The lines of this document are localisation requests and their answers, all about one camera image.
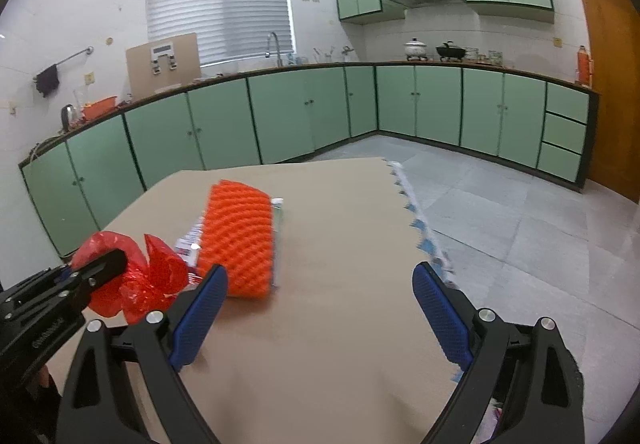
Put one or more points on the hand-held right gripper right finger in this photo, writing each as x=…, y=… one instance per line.
x=442, y=324

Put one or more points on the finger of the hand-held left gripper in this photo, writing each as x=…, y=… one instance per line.
x=107, y=266

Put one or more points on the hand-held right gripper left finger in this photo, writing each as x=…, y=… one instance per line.
x=200, y=319

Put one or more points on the red plastic bag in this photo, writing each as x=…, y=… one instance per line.
x=150, y=279

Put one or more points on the small labelled carton box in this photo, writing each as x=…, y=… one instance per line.
x=187, y=244

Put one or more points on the orange foam net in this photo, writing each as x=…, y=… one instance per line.
x=240, y=239

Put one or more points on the blue white scalloped tablecloth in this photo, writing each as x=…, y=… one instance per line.
x=420, y=229

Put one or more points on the black electric kettle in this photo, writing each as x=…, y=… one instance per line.
x=69, y=117

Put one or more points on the orange plastic basket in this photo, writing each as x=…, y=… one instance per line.
x=100, y=106

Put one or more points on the dark cloth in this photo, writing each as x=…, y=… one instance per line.
x=48, y=79

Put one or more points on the green base cabinets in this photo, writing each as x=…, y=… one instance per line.
x=280, y=113

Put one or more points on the clear glass jar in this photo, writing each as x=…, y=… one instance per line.
x=495, y=57
x=472, y=54

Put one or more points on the black wok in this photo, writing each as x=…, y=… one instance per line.
x=451, y=51

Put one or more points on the steel kitchen faucet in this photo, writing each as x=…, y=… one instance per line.
x=272, y=46

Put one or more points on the white cooking pot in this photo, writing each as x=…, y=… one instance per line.
x=415, y=48

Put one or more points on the white window blind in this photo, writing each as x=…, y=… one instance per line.
x=220, y=3

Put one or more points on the wooden door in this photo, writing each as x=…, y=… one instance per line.
x=610, y=88

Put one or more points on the utensil holder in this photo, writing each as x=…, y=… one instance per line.
x=327, y=56

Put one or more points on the orange thermos flask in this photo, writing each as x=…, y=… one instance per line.
x=583, y=66

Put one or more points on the steel towel rail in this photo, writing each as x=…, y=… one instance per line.
x=70, y=58

